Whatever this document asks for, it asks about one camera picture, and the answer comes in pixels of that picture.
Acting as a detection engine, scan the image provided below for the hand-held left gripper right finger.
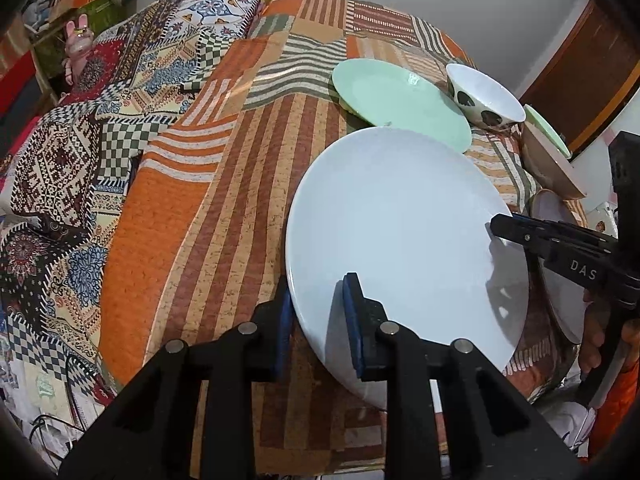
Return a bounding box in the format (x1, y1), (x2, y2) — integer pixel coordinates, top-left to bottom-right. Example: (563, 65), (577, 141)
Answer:
(341, 272), (583, 480)

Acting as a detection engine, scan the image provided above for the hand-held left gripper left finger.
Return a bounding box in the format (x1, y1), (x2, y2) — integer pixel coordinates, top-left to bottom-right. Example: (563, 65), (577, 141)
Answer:
(59, 287), (296, 480)

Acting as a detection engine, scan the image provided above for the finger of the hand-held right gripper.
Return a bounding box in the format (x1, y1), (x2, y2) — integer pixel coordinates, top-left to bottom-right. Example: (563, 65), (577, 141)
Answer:
(489, 214), (608, 263)
(510, 211), (620, 242)

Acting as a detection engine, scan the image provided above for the white dish with tan rim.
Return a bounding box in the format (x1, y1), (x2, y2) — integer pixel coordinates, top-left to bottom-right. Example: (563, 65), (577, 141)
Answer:
(529, 189), (588, 345)

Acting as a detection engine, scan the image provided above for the green bowl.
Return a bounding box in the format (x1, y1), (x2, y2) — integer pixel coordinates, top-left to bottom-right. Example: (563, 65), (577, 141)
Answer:
(520, 104), (588, 201)

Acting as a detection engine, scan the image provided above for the large white plate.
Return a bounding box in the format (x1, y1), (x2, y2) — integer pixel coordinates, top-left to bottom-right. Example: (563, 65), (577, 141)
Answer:
(285, 127), (531, 411)

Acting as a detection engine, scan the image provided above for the white bowl with black spots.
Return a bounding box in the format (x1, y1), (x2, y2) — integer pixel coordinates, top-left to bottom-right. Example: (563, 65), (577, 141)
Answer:
(445, 62), (527, 131)

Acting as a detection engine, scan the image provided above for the green plate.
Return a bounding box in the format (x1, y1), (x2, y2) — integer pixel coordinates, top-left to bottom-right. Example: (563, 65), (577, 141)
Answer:
(331, 58), (473, 155)

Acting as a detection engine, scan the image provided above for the person's right hand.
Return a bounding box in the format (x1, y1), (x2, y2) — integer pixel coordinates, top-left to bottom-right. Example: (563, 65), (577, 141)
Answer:
(579, 290), (626, 378)

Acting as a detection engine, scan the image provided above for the white device with stickers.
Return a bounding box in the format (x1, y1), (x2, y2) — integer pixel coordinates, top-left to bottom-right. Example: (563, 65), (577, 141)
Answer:
(585, 202), (621, 238)

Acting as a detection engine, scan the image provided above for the orange striped patchwork tablecloth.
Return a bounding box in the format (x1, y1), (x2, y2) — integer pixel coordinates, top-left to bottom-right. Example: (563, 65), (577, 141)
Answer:
(97, 0), (591, 466)

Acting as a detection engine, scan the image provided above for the white printed cloth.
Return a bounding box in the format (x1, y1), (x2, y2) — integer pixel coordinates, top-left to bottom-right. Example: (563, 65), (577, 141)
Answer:
(540, 400), (601, 457)

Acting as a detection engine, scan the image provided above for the brown wooden door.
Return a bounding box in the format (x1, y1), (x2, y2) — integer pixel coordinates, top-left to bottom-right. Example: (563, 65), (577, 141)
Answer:
(517, 0), (640, 156)

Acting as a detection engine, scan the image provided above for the patterned patchwork blanket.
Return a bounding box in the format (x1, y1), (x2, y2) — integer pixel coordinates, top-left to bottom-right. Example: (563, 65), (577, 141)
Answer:
(0, 0), (263, 411)

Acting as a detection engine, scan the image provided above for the pink bunny toy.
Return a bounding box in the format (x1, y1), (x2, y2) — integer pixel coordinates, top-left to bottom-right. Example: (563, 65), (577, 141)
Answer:
(61, 14), (97, 86)

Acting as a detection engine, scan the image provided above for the red box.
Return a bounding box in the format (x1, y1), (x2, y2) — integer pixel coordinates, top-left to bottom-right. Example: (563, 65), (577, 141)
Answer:
(0, 25), (37, 117)

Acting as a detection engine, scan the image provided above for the orange cardboard box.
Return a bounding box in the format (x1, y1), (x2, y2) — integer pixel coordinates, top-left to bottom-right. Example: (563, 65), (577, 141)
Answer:
(47, 0), (116, 18)

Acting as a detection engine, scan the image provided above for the black cable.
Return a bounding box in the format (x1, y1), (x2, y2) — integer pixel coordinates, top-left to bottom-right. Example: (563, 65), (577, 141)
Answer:
(25, 412), (87, 461)

